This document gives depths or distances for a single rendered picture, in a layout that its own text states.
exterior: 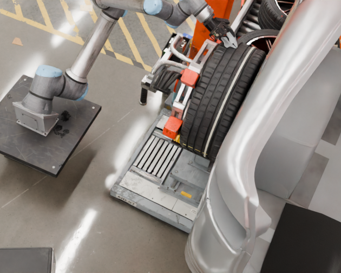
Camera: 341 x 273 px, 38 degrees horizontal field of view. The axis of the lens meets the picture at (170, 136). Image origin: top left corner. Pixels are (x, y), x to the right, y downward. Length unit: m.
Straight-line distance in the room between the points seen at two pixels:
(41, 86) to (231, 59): 1.20
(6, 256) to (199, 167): 1.29
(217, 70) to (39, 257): 1.36
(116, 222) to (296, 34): 1.84
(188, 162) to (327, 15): 1.62
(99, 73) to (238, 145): 2.47
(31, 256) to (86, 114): 1.02
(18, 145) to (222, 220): 1.79
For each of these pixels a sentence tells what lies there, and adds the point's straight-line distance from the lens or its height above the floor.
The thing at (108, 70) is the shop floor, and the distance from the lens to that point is 4.01.
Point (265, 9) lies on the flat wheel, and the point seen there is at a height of 0.46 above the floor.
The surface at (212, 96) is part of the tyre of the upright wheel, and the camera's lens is 2.49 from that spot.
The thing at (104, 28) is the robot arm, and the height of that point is 0.86.
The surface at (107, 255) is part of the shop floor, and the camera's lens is 3.18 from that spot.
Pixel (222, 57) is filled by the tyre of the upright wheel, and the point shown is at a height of 1.17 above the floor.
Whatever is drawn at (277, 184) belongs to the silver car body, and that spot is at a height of 0.98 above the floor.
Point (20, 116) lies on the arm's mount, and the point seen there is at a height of 0.39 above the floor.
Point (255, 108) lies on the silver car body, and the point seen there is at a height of 1.67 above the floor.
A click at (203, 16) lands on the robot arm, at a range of 2.55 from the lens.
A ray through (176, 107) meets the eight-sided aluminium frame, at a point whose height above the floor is 0.96.
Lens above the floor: 2.95
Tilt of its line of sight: 54 degrees down
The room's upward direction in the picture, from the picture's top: 12 degrees clockwise
